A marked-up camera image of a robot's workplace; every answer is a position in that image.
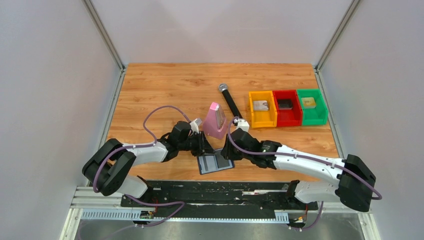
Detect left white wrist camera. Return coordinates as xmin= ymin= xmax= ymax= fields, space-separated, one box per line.
xmin=189 ymin=118 xmax=202 ymax=134

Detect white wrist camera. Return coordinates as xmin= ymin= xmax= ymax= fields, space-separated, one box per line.
xmin=189 ymin=118 xmax=202 ymax=134
xmin=233 ymin=118 xmax=250 ymax=133

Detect yellow plastic bin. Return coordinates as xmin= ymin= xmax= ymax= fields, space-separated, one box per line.
xmin=248 ymin=90 xmax=278 ymax=128

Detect pink metronome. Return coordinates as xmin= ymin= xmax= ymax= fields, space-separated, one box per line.
xmin=202 ymin=102 xmax=228 ymax=139

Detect white cards in yellow bin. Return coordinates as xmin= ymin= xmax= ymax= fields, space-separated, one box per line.
xmin=252 ymin=100 xmax=270 ymax=112

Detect green plastic bin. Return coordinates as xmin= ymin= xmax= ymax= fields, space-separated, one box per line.
xmin=296 ymin=88 xmax=329 ymax=126

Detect blue leather card holder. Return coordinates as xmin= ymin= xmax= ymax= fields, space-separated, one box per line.
xmin=197 ymin=148 xmax=235 ymax=175

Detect black microphone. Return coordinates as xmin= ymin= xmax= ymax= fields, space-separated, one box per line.
xmin=218 ymin=83 xmax=243 ymax=119

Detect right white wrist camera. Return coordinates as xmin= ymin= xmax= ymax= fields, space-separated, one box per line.
xmin=233 ymin=118 xmax=250 ymax=133

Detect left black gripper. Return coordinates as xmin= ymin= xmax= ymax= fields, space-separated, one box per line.
xmin=178 ymin=131 xmax=218 ymax=158

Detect gold cards in green bin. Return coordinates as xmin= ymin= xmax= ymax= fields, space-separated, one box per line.
xmin=300 ymin=97 xmax=317 ymax=109

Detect red plastic bin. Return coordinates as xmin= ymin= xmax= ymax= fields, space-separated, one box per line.
xmin=272 ymin=89 xmax=303 ymax=127

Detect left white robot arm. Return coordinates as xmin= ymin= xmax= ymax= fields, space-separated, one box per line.
xmin=82 ymin=121 xmax=215 ymax=207

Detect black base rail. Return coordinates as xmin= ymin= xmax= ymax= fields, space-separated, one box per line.
xmin=141 ymin=180 xmax=319 ymax=219

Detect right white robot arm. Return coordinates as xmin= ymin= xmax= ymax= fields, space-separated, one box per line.
xmin=221 ymin=128 xmax=382 ymax=212

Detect black cards in red bin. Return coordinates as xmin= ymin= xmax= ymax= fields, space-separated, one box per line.
xmin=277 ymin=99 xmax=293 ymax=110

